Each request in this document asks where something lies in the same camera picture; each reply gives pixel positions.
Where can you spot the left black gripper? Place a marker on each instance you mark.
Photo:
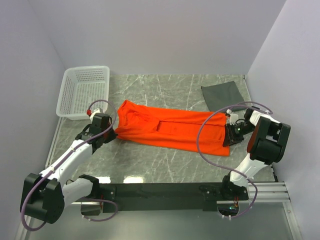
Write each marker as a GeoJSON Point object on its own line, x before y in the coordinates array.
{"type": "Point", "coordinates": [112, 136]}

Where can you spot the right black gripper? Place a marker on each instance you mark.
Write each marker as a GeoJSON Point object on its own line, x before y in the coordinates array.
{"type": "Point", "coordinates": [230, 138]}

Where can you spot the orange t shirt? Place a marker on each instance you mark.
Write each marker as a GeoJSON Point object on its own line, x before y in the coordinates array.
{"type": "Point", "coordinates": [172, 128]}

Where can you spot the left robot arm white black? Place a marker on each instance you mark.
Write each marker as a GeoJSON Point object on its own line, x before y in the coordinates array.
{"type": "Point", "coordinates": [47, 194]}

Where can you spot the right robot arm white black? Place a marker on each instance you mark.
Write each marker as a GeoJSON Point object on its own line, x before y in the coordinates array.
{"type": "Point", "coordinates": [267, 144]}

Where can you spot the folded dark grey t shirt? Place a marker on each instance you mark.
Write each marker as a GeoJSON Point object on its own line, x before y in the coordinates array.
{"type": "Point", "coordinates": [221, 95]}

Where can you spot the white perforated plastic basket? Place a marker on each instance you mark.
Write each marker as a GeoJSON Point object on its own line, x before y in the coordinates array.
{"type": "Point", "coordinates": [80, 87]}

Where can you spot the black base crossbar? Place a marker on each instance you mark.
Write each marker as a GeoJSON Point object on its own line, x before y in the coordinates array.
{"type": "Point", "coordinates": [167, 196]}

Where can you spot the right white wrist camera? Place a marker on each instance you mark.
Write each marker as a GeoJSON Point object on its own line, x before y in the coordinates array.
{"type": "Point", "coordinates": [232, 117]}

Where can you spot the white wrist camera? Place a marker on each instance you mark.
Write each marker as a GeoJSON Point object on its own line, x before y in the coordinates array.
{"type": "Point", "coordinates": [92, 113]}
{"type": "Point", "coordinates": [232, 117]}

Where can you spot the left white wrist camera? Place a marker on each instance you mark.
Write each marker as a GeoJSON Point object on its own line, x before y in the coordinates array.
{"type": "Point", "coordinates": [92, 113]}

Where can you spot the aluminium rail frame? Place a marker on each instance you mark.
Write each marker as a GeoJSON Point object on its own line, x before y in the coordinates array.
{"type": "Point", "coordinates": [124, 162]}

